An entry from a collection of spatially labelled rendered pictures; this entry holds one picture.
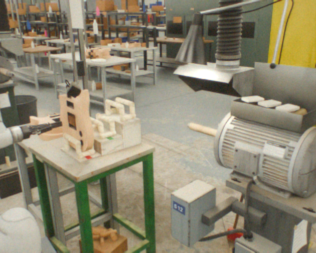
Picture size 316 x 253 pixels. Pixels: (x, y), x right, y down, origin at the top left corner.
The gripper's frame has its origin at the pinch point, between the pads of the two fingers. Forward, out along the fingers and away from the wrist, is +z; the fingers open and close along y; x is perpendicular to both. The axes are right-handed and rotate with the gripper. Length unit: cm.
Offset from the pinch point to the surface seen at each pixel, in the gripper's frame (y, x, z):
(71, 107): -1.0, 8.3, 11.2
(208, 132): 87, 10, 34
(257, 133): 115, 19, 29
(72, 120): 1.3, 0.6, 9.8
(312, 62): 85, 30, 126
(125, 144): 14.1, -18.8, 37.8
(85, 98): 16.6, 16.8, 11.8
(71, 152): -1.8, -20.7, 8.4
